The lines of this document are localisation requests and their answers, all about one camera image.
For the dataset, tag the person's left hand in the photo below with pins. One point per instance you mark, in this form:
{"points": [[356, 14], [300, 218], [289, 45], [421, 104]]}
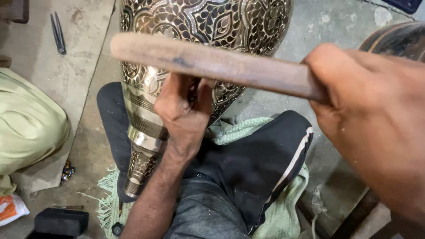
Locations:
{"points": [[182, 116]]}

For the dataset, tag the person's right hand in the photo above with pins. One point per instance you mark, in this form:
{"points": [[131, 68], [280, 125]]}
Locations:
{"points": [[375, 109]]}

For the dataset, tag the person's right fingers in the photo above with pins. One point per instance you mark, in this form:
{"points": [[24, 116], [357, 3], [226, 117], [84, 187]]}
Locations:
{"points": [[323, 56]]}

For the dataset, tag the brown wooden stick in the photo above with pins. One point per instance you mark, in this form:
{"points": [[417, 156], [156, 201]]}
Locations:
{"points": [[212, 63]]}

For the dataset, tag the dark round metal pot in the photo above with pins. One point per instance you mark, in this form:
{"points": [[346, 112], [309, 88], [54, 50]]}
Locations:
{"points": [[398, 41]]}

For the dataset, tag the dark blue object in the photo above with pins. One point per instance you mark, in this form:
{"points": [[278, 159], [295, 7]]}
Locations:
{"points": [[403, 5]]}

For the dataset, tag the engraved brass vase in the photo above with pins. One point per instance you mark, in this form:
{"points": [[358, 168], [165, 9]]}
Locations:
{"points": [[212, 20]]}

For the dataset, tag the person's black striped trousers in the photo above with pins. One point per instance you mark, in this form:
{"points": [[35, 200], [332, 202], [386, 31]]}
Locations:
{"points": [[252, 159]]}

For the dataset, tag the pale green fringed mat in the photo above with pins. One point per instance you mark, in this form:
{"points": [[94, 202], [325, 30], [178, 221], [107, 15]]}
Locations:
{"points": [[282, 212]]}

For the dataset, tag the person's grey shirt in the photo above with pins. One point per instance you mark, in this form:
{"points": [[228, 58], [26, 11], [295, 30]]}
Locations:
{"points": [[202, 212]]}

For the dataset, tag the dark metal dividers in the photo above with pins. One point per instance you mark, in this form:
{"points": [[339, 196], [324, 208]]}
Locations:
{"points": [[59, 36]]}

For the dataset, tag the small tool with black knob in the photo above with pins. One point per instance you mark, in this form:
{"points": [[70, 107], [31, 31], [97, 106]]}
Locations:
{"points": [[117, 228]]}

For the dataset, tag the shiny crumpled wrapper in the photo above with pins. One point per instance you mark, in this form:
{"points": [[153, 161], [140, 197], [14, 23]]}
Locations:
{"points": [[67, 171]]}

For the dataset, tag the small thin chisel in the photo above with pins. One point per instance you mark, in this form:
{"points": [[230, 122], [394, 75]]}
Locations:
{"points": [[69, 207]]}

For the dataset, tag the black block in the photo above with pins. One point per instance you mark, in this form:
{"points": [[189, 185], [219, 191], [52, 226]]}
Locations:
{"points": [[61, 221]]}

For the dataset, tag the dark wooden block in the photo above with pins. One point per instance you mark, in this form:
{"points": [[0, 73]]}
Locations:
{"points": [[13, 10]]}

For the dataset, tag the orange white packet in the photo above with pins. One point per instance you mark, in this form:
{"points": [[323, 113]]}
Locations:
{"points": [[10, 209]]}

